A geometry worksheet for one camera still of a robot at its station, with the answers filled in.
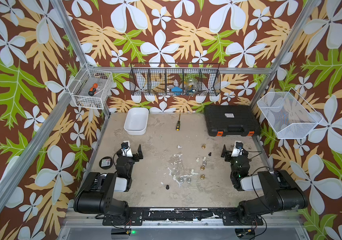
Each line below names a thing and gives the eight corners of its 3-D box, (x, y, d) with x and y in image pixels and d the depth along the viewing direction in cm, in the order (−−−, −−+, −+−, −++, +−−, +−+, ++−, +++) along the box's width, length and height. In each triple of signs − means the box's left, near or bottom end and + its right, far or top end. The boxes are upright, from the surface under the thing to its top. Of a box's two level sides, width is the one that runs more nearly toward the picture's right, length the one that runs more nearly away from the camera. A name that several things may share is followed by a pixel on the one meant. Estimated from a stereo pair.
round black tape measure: (99, 169, 93) (97, 166, 90) (102, 159, 97) (100, 156, 94) (111, 169, 93) (109, 166, 90) (114, 159, 97) (112, 156, 94)
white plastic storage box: (124, 135, 109) (122, 130, 105) (129, 111, 125) (128, 106, 120) (146, 135, 109) (145, 130, 105) (149, 111, 125) (148, 106, 120)
